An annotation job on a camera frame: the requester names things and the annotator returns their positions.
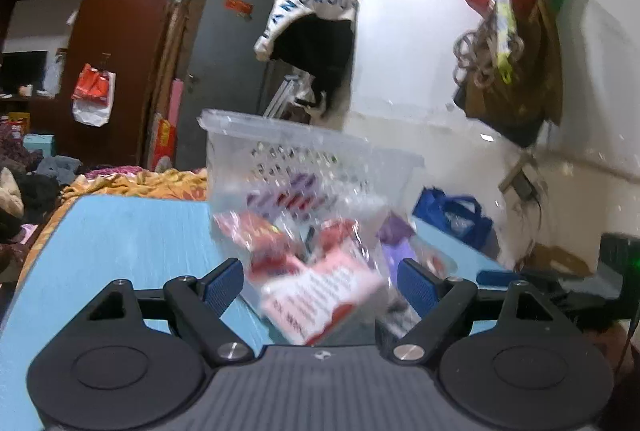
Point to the pile of dark clothes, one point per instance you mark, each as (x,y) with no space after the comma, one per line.
(35,191)

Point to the brown wooden wardrobe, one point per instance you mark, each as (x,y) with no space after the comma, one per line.
(130,11)

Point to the cardboard box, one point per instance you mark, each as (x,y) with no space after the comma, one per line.
(555,258)

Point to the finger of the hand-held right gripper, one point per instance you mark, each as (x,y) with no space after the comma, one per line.
(492,276)

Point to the yellow printed blanket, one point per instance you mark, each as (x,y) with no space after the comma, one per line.
(150,183)

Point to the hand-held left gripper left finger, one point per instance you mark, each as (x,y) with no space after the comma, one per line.
(222,286)

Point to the blue tote bag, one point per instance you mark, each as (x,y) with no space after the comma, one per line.
(445,206)

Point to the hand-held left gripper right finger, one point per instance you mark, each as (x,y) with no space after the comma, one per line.
(417,286)

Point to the red white plastic bag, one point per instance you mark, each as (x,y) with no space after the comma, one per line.
(92,106)

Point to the black garment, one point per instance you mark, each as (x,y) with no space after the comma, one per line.
(315,46)

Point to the grey door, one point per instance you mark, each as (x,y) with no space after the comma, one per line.
(225,61)

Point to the red printed bag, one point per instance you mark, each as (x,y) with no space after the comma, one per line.
(164,141)

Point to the red packet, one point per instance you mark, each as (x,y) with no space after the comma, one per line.
(250,236)

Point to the black television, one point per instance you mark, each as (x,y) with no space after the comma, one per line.
(20,71)

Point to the pink board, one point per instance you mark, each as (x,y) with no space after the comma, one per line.
(175,106)

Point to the purple packet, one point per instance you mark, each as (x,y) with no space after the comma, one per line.
(395,231)

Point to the brown hanging bag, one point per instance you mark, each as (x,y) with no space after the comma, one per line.
(530,76)

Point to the teal box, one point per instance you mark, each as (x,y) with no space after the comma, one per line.
(39,144)

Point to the metal folding rack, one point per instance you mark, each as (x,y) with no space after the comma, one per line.
(287,93)

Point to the clear plastic basket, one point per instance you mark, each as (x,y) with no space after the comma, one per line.
(300,171)

